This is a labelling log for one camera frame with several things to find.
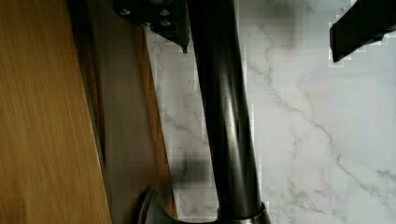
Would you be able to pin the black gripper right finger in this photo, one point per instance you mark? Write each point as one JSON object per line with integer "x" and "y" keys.
{"x": 365, "y": 23}

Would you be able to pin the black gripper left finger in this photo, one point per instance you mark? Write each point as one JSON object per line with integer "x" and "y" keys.
{"x": 167, "y": 18}

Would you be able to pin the dark metal drawer handle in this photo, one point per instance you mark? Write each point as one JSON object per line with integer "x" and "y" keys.
{"x": 214, "y": 35}

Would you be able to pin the wooden drawer cabinet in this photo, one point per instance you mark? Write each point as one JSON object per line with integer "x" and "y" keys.
{"x": 81, "y": 135}

